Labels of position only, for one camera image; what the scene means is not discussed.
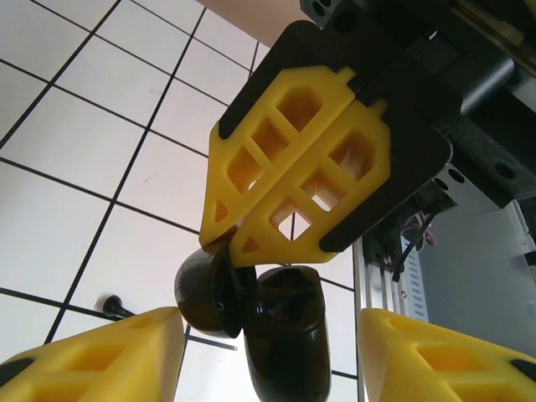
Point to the black earbud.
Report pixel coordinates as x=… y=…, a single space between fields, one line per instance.
x=113 y=305

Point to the grey metal sheet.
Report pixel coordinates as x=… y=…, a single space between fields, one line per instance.
x=469 y=272

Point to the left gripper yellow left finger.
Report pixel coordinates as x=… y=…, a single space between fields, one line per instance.
x=146 y=335

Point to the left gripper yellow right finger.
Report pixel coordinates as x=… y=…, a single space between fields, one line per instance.
x=385 y=356

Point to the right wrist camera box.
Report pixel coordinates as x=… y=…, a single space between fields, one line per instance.
x=486 y=90

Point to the aluminium mounting rail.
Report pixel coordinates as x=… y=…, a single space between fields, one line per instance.
x=372 y=289

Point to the black earbud charging case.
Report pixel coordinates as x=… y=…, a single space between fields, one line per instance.
x=285 y=335

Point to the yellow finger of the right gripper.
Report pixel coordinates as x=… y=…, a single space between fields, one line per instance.
x=215 y=188
x=293 y=247

